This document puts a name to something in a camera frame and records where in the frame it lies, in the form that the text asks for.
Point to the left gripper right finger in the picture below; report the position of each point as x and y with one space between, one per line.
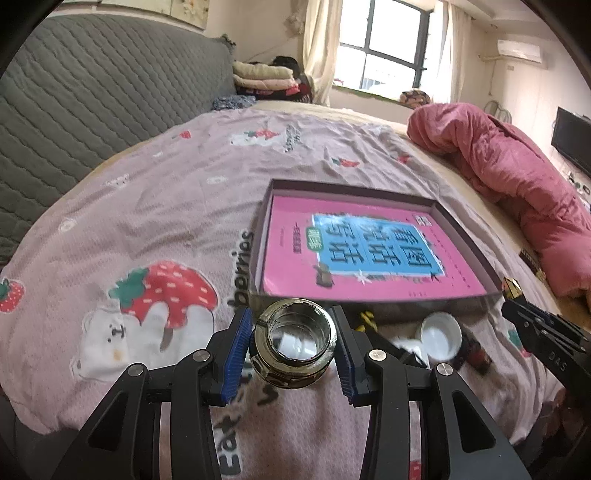
459 438

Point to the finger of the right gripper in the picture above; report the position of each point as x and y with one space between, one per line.
535 318
551 338

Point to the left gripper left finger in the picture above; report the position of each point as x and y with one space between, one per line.
120 439

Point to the white plastic jar lid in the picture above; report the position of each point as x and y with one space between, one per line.
441 337

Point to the black yellow digital watch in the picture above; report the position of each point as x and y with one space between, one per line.
366 324

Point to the metal glass ink bottle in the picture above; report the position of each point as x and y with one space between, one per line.
293 343

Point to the black gold mattress label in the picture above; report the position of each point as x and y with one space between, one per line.
532 264

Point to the small red black object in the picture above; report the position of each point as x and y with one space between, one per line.
471 352

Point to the pink rolled quilt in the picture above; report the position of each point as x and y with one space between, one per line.
509 169

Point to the white plastic dish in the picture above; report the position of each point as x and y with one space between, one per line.
412 346

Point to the pink strawberry bed sheet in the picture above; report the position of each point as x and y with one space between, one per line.
153 250

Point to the grey shallow cardboard box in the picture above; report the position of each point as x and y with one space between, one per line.
387 311

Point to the pink Chinese workbook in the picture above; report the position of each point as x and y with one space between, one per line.
351 251

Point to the patterned bag on sill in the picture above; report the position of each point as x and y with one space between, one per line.
415 98

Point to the white air conditioner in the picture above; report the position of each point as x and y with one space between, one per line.
522 51

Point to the cream right curtain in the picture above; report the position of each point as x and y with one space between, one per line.
452 54

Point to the cream curtain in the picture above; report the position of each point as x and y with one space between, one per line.
320 45
452 54

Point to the black framed window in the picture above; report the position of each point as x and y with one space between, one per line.
382 46

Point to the grey quilted headboard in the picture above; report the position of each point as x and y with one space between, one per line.
85 87

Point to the blue patterned cloth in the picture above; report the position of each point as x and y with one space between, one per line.
233 102

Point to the stack of folded clothes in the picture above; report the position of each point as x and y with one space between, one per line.
281 80

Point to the cream left curtain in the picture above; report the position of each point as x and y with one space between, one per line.
320 45

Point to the black wall television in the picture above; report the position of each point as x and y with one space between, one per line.
572 138

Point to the floral wall painting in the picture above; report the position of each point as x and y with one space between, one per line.
193 12

